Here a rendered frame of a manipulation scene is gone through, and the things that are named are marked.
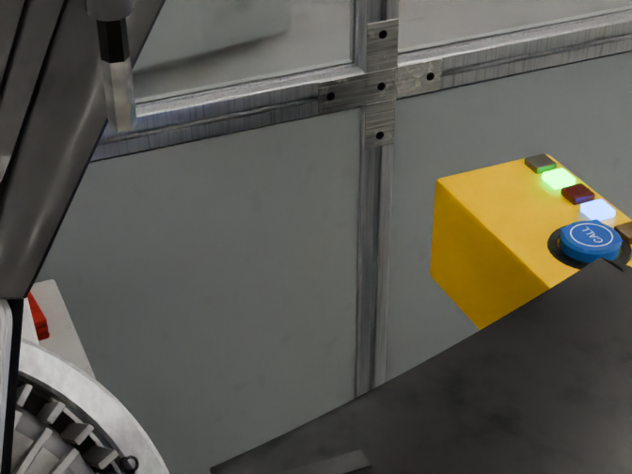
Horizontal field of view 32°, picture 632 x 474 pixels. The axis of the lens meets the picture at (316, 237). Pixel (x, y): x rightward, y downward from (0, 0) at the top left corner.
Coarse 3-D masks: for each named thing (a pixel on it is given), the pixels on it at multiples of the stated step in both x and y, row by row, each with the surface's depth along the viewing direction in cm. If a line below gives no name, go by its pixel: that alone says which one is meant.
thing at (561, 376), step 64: (512, 320) 49; (576, 320) 49; (384, 384) 46; (448, 384) 46; (512, 384) 46; (576, 384) 46; (256, 448) 43; (320, 448) 42; (384, 448) 43; (448, 448) 43; (512, 448) 43; (576, 448) 43
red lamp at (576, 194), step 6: (570, 186) 80; (576, 186) 80; (582, 186) 80; (564, 192) 79; (570, 192) 79; (576, 192) 79; (582, 192) 79; (588, 192) 79; (570, 198) 79; (576, 198) 78; (582, 198) 79; (588, 198) 79; (576, 204) 79
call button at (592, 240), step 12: (564, 228) 74; (576, 228) 74; (588, 228) 74; (600, 228) 74; (564, 240) 73; (576, 240) 73; (588, 240) 73; (600, 240) 73; (612, 240) 73; (564, 252) 73; (576, 252) 73; (588, 252) 72; (600, 252) 72; (612, 252) 72
